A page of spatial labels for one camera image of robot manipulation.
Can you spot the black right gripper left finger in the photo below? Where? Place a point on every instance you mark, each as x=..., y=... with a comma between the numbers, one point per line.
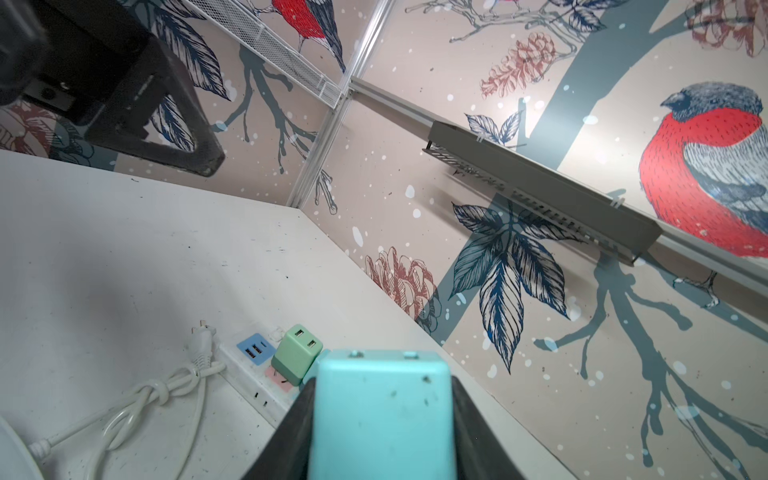
x=286, y=454

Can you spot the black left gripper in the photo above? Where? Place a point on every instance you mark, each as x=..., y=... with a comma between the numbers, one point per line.
x=94, y=62

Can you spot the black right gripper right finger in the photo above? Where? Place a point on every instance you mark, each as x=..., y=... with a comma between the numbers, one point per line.
x=479, y=453

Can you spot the teal charger plug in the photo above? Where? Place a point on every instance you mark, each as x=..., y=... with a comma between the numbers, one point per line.
x=382, y=414
x=313, y=369

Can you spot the white multicolour power strip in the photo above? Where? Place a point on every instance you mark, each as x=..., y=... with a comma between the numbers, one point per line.
x=247, y=358

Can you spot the green charger plug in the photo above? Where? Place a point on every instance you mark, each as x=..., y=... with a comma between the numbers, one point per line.
x=296, y=353

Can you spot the black wall shelf basket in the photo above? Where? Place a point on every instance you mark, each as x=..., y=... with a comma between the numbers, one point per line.
x=586, y=214

